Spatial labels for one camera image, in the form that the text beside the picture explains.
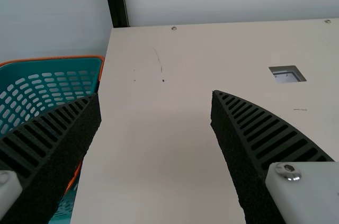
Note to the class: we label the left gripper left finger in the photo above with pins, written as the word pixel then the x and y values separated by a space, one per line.
pixel 53 150

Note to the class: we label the teal shopping basket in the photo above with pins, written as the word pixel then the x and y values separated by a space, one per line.
pixel 39 83

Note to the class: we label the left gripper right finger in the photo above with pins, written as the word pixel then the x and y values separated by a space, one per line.
pixel 251 144

